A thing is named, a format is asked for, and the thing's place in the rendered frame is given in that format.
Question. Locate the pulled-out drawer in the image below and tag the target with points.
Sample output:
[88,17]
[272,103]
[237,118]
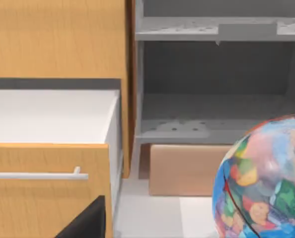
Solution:
[50,116]

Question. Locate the pale brown box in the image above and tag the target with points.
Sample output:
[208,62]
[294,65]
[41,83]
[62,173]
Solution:
[184,171]

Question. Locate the colourful globe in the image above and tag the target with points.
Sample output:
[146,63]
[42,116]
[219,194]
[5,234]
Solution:
[264,183]

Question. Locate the pale wooden drawer front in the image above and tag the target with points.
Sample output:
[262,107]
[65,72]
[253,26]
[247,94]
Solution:
[38,198]

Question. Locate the grey open shelves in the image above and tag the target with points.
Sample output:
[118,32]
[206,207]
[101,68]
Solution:
[212,74]

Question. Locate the wooden cupboard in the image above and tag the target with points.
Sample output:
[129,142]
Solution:
[63,39]

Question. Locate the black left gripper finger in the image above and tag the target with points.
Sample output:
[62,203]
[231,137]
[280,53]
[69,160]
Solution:
[89,220]

